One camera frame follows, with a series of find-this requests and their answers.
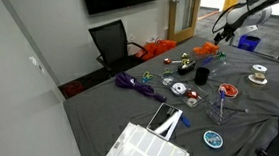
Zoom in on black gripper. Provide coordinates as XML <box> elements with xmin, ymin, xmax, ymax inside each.
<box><xmin>212</xmin><ymin>24</ymin><xmax>237</xmax><ymax>47</ymax></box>

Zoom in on green gift bow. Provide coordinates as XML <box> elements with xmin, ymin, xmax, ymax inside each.
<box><xmin>215</xmin><ymin>50</ymin><xmax>228</xmax><ymax>61</ymax></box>

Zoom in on white ribbon spool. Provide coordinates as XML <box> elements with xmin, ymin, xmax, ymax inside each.
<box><xmin>251</xmin><ymin>62</ymin><xmax>269</xmax><ymax>74</ymax></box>

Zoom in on white spool tan ribbon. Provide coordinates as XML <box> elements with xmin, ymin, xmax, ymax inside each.
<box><xmin>246</xmin><ymin>71</ymin><xmax>269</xmax><ymax>87</ymax></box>

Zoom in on clear pen container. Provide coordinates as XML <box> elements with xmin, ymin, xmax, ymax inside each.
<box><xmin>204</xmin><ymin>93</ymin><xmax>251</xmax><ymax>127</ymax></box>

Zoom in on orange crumpled cloth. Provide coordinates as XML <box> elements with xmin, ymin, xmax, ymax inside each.
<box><xmin>192</xmin><ymin>40</ymin><xmax>221</xmax><ymax>58</ymax></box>

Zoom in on large clear plastic tray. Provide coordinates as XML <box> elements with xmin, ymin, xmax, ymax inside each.
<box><xmin>200</xmin><ymin>50</ymin><xmax>242</xmax><ymax>77</ymax></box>

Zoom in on blue bin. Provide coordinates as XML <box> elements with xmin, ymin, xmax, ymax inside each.
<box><xmin>235</xmin><ymin>32</ymin><xmax>263</xmax><ymax>54</ymax></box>

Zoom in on gold gift bow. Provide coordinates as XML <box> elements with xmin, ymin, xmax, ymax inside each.
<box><xmin>179</xmin><ymin>51</ymin><xmax>194</xmax><ymax>70</ymax></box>

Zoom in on black cup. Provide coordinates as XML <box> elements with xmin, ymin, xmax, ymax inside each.
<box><xmin>193</xmin><ymin>65</ymin><xmax>212</xmax><ymax>87</ymax></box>

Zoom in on black tape dispenser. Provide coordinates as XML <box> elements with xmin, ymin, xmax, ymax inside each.
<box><xmin>176</xmin><ymin>59</ymin><xmax>198</xmax><ymax>77</ymax></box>

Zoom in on wooden door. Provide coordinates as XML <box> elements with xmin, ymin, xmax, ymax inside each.
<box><xmin>164</xmin><ymin>0</ymin><xmax>209</xmax><ymax>46</ymax></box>

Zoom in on red gift bow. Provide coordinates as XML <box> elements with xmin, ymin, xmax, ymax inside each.
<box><xmin>162</xmin><ymin>56</ymin><xmax>174</xmax><ymax>66</ymax></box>
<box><xmin>185</xmin><ymin>88</ymin><xmax>200</xmax><ymax>101</ymax></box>

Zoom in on white tape roll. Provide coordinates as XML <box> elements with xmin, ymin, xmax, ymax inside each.
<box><xmin>169</xmin><ymin>80</ymin><xmax>190</xmax><ymax>98</ymax></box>

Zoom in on small clear plastic tray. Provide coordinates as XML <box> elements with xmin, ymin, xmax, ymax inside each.
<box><xmin>180</xmin><ymin>86</ymin><xmax>210</xmax><ymax>110</ymax></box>

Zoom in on blue pen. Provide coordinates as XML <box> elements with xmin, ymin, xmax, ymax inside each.
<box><xmin>217</xmin><ymin>88</ymin><xmax>230</xmax><ymax>124</ymax></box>

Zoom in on grey tablecloth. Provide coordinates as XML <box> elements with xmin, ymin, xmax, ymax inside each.
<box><xmin>58</xmin><ymin>30</ymin><xmax>279</xmax><ymax>156</ymax></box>

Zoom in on short blue marker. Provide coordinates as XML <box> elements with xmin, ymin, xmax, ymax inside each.
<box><xmin>179</xmin><ymin>113</ymin><xmax>193</xmax><ymax>129</ymax></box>

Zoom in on purple folded umbrella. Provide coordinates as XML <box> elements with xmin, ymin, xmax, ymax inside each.
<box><xmin>113</xmin><ymin>68</ymin><xmax>167</xmax><ymax>107</ymax></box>

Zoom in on blue round disc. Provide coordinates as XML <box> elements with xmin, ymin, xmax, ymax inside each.
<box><xmin>202</xmin><ymin>129</ymin><xmax>225</xmax><ymax>150</ymax></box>

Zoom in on black mesh office chair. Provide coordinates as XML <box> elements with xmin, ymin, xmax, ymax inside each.
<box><xmin>87</xmin><ymin>16</ymin><xmax>151</xmax><ymax>79</ymax></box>

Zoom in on white label sheet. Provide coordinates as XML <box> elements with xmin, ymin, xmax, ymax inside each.
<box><xmin>98</xmin><ymin>116</ymin><xmax>191</xmax><ymax>156</ymax></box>

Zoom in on red coil on floor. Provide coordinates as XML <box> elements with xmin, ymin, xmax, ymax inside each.
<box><xmin>62</xmin><ymin>79</ymin><xmax>88</xmax><ymax>99</ymax></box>

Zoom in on green handled scissors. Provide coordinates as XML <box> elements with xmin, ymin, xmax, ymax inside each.
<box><xmin>161</xmin><ymin>66</ymin><xmax>174</xmax><ymax>77</ymax></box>
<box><xmin>140</xmin><ymin>70</ymin><xmax>155</xmax><ymax>85</ymax></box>

